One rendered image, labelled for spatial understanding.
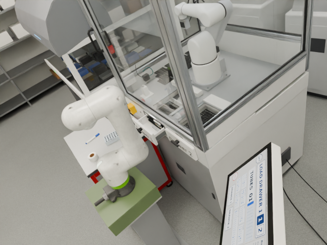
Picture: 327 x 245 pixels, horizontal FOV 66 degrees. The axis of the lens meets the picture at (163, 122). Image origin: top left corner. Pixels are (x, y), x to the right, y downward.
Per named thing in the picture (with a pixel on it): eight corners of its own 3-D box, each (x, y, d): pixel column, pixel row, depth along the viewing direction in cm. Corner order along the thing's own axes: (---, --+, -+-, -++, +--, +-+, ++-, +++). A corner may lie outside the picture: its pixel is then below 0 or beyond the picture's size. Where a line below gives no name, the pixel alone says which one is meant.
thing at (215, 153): (208, 169, 149) (204, 152, 140) (129, 108, 224) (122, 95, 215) (307, 86, 177) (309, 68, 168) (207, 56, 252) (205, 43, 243)
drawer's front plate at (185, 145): (196, 161, 154) (192, 149, 147) (169, 140, 175) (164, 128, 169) (198, 159, 155) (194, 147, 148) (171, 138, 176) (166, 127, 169)
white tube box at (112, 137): (107, 146, 200) (104, 142, 198) (104, 140, 206) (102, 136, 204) (121, 138, 202) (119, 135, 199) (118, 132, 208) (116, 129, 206)
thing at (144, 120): (156, 142, 175) (154, 135, 172) (138, 127, 194) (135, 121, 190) (199, 110, 187) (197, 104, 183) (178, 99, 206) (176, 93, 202)
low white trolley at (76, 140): (127, 226, 228) (86, 175, 182) (100, 186, 274) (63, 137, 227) (176, 185, 245) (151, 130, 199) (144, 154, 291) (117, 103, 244)
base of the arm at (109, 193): (101, 215, 140) (96, 209, 136) (92, 198, 151) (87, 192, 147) (139, 185, 147) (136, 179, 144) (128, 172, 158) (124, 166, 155)
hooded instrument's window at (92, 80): (86, 99, 236) (60, 56, 208) (45, 59, 366) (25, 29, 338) (180, 43, 269) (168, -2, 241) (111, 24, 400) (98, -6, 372)
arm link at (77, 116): (97, 121, 105) (81, 95, 104) (68, 136, 103) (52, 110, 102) (99, 122, 123) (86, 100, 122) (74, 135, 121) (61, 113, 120)
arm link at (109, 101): (154, 159, 144) (124, 89, 105) (129, 174, 141) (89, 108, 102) (145, 145, 153) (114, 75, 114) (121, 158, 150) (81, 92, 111)
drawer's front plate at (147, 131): (156, 146, 175) (151, 134, 168) (136, 128, 196) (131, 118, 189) (158, 144, 175) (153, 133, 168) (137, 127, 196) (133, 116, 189)
